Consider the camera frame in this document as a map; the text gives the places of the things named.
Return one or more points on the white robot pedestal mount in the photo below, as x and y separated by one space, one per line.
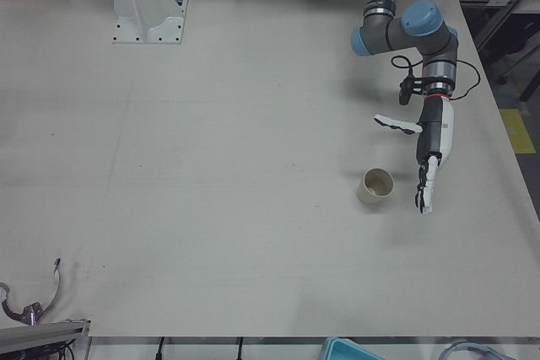
139 10

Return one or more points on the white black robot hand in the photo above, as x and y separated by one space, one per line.
443 132

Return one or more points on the aluminium frame profile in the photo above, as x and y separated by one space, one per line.
42 332

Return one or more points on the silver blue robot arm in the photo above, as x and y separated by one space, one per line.
388 35

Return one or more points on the teal plastic bin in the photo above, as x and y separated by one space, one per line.
341 351

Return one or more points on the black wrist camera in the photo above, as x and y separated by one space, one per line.
406 92

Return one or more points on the tan paper cup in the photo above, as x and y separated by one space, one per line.
367 196

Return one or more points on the smooth curved white strip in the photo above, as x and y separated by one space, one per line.
57 288

